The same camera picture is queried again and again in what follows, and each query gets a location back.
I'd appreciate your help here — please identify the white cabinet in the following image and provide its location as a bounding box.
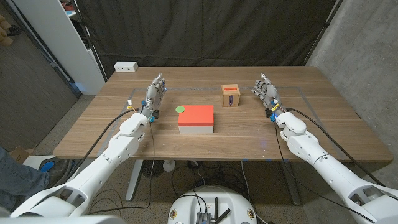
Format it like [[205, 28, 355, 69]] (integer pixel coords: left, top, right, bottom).
[[12, 0, 106, 95]]

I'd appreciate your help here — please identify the wooden slotted box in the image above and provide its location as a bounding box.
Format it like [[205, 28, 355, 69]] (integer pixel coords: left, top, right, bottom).
[[221, 83, 241, 108]]

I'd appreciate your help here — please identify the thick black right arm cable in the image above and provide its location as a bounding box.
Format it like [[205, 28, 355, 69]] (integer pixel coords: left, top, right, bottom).
[[285, 107, 388, 188]]

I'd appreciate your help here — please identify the black round fan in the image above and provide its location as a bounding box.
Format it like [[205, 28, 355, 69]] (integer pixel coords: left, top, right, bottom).
[[142, 160, 165, 179]]

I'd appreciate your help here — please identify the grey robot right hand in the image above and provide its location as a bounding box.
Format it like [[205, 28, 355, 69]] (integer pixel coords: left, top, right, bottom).
[[251, 73, 286, 123]]

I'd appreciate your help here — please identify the grey table leg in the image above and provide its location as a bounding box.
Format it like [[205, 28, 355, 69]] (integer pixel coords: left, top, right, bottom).
[[279, 161, 302, 206]]

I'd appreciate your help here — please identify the black backdrop stand pole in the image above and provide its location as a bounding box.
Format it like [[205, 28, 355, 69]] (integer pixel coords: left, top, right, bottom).
[[303, 0, 345, 66], [71, 0, 108, 82]]

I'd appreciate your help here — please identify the black electronics box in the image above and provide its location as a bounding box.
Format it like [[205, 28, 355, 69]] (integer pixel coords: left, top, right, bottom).
[[195, 212, 212, 224]]

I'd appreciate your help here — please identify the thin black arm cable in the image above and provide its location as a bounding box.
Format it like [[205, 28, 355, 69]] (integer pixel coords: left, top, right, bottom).
[[272, 121, 376, 224], [88, 121, 156, 215]]

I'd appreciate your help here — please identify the white table leg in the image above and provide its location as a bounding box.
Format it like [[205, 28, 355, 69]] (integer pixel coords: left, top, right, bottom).
[[125, 159, 144, 202]]

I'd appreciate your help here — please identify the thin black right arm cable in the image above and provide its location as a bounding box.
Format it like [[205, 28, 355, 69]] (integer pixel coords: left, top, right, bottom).
[[272, 121, 376, 224]]

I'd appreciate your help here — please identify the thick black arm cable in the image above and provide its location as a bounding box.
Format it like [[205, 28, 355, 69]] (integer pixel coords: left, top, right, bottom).
[[285, 107, 388, 188], [63, 108, 141, 185]]

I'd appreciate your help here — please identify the wooden blocks stack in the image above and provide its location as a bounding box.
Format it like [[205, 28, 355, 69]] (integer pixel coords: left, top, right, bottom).
[[0, 14, 14, 47]]

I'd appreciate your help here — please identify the white robot torso shell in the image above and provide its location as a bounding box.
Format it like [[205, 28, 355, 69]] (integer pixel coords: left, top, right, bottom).
[[0, 215, 127, 224]]

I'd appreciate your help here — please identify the dark leather shoe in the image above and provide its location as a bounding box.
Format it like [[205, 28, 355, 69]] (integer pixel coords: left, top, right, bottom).
[[46, 157, 75, 188]]

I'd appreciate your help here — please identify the white round stand foot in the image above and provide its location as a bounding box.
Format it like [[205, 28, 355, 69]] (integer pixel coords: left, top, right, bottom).
[[162, 159, 176, 173]]

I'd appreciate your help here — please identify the blue foot pedal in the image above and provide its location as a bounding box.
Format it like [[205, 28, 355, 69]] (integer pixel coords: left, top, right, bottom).
[[39, 160, 55, 173]]

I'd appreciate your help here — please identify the white power outlet box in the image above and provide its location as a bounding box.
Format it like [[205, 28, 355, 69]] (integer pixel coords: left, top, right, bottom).
[[113, 61, 139, 73]]

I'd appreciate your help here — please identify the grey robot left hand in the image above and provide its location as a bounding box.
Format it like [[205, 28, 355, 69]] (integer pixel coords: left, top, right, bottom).
[[140, 73, 168, 123]]

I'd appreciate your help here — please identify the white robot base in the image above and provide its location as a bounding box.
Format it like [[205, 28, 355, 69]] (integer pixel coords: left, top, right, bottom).
[[167, 185, 258, 224]]

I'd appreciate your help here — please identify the red block with white base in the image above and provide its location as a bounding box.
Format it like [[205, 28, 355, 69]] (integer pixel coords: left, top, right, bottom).
[[177, 105, 215, 135]]

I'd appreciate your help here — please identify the person in blue jeans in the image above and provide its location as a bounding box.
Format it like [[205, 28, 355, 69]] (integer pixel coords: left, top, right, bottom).
[[0, 146, 50, 213]]

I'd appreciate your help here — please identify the brown cardboard box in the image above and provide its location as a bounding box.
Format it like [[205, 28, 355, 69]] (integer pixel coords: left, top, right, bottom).
[[9, 146, 34, 165]]

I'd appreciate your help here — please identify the black floor cable bundle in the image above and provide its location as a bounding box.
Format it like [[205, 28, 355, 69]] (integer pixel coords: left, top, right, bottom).
[[170, 160, 249, 203]]

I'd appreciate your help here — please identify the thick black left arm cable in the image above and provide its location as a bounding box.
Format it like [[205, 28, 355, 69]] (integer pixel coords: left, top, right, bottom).
[[63, 108, 141, 185]]

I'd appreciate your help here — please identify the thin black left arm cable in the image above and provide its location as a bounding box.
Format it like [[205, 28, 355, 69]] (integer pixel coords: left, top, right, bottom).
[[88, 121, 156, 215]]

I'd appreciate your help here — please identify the black backdrop curtain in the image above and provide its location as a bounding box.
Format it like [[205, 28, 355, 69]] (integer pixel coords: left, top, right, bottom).
[[76, 0, 338, 78]]

